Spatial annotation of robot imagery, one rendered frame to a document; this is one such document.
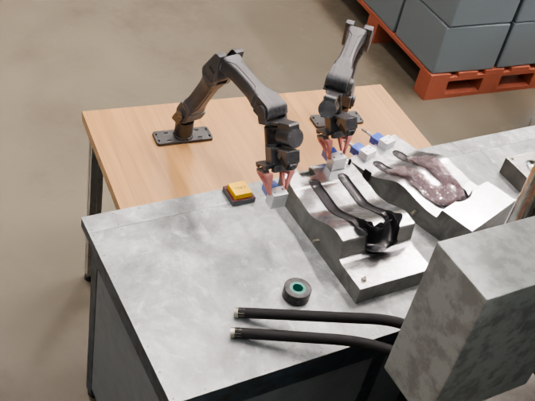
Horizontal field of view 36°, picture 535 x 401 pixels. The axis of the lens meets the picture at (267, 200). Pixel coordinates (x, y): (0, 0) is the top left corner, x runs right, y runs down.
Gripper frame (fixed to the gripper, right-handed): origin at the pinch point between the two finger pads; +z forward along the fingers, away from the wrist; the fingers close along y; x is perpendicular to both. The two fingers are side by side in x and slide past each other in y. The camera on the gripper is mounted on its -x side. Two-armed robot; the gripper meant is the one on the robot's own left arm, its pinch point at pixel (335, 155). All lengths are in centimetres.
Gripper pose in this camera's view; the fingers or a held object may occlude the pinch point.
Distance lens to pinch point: 267.7
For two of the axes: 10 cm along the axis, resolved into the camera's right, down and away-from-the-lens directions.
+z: 0.9, 9.4, 3.2
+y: 8.8, -2.2, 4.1
